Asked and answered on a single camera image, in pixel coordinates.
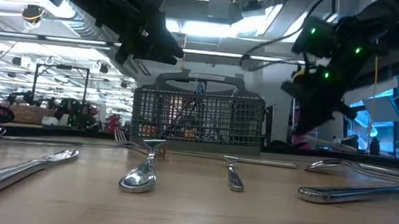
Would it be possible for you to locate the black frame clamp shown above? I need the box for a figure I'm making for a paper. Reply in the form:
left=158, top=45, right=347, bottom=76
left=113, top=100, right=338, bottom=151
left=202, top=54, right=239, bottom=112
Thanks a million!
left=263, top=103, right=275, bottom=148

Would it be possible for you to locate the black bottle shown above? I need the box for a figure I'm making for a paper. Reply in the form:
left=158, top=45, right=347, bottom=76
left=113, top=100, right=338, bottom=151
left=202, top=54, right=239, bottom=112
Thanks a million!
left=369, top=137, right=382, bottom=157

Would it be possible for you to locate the white angled panel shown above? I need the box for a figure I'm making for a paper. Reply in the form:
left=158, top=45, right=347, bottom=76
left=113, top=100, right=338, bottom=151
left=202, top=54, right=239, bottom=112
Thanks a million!
left=360, top=94, right=399, bottom=125

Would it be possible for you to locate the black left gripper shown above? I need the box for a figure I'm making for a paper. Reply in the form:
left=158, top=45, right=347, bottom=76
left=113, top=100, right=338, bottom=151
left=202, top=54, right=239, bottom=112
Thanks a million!
left=94, top=0, right=188, bottom=67

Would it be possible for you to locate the silver spoon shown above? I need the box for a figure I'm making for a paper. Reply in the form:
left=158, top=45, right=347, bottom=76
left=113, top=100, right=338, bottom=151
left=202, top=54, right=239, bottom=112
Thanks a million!
left=117, top=136, right=168, bottom=196

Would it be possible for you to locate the black right camera cable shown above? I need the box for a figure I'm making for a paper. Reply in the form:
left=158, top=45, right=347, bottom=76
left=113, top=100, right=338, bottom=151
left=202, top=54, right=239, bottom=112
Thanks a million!
left=239, top=0, right=334, bottom=78

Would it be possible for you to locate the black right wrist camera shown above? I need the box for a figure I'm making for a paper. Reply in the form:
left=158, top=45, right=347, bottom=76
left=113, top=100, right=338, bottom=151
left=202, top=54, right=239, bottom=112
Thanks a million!
left=279, top=74, right=327, bottom=102

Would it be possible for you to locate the black background station frame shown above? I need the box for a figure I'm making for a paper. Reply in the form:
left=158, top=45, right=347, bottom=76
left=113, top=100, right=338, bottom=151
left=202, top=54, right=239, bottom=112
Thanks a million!
left=29, top=62, right=91, bottom=129

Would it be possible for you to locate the silver ventilation duct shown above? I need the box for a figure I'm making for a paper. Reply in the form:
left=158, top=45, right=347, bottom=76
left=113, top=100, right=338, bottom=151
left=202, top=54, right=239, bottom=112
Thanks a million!
left=48, top=0, right=151, bottom=77

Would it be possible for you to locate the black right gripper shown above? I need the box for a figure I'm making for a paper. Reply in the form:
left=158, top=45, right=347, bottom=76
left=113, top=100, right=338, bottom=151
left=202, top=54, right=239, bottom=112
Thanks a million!
left=286, top=13, right=376, bottom=139

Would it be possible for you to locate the long ceiling light strip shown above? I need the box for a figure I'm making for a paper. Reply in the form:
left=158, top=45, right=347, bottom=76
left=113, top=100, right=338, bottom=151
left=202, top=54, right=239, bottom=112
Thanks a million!
left=0, top=30, right=307, bottom=64

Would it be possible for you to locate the small stainless steel fork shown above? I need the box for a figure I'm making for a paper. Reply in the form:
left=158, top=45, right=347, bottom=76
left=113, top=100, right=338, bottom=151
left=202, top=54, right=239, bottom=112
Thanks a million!
left=220, top=155, right=247, bottom=194

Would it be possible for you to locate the black ceiling cable reel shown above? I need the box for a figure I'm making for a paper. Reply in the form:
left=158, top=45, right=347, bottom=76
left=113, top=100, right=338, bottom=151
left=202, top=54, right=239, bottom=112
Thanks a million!
left=19, top=3, right=47, bottom=26

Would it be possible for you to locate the grey ceiling box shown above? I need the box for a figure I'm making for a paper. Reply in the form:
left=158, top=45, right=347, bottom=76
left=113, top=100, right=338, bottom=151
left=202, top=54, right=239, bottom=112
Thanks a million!
left=206, top=0, right=236, bottom=24

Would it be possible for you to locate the white board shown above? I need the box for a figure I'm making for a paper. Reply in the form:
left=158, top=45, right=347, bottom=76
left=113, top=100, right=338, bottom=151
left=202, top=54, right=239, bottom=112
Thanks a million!
left=318, top=115, right=346, bottom=150

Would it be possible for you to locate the grey mesh cutlery basket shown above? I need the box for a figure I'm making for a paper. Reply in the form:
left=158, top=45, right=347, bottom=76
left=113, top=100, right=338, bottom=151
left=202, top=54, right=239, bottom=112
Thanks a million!
left=130, top=69, right=268, bottom=157

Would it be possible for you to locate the wicker basket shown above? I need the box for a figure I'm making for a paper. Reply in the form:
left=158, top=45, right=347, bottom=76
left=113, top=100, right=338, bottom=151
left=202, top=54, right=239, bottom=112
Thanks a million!
left=9, top=104, right=57, bottom=127

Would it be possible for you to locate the yellow hanging cord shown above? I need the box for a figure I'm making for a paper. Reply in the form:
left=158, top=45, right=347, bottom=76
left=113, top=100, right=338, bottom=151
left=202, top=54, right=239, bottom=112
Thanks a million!
left=368, top=38, right=381, bottom=153

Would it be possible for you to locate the stainless steel table knife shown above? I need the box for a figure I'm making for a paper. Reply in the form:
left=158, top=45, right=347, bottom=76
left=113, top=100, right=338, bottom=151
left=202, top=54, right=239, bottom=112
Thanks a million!
left=0, top=144, right=80, bottom=212
left=165, top=150, right=299, bottom=170
left=296, top=178, right=399, bottom=209

